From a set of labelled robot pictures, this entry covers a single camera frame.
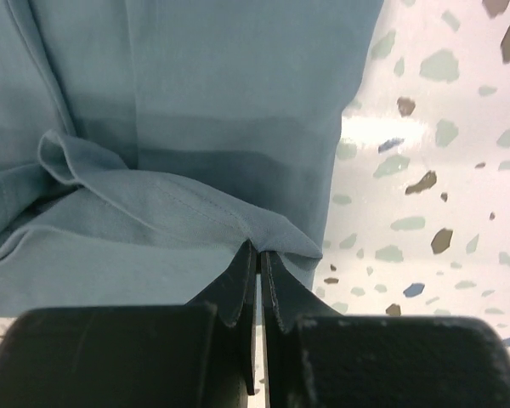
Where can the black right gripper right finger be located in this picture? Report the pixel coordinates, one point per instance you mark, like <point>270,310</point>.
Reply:
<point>316,357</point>

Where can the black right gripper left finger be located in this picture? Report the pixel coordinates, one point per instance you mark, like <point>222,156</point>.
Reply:
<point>199,354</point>

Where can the grey-blue t-shirt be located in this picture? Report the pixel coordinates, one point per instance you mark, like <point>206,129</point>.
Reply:
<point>142,142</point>

